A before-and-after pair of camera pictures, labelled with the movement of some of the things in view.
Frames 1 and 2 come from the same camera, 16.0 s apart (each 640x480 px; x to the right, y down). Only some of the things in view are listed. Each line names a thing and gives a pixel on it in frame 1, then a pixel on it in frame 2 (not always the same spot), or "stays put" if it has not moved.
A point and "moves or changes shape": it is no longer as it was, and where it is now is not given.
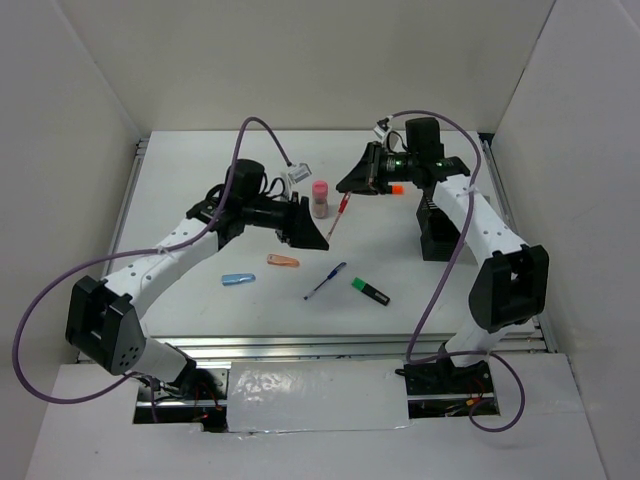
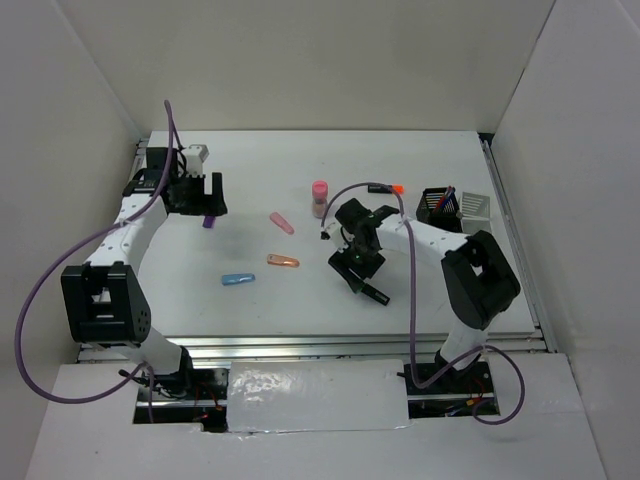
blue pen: (331, 275) moves or changes shape
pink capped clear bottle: (320, 198) stays put
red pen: (341, 211) moves or changes shape
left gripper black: (298, 228) -> (207, 204)
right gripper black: (367, 176) -> (338, 263)
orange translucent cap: (284, 260) stays put
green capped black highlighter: (370, 290) stays put
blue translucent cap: (239, 278) stays put
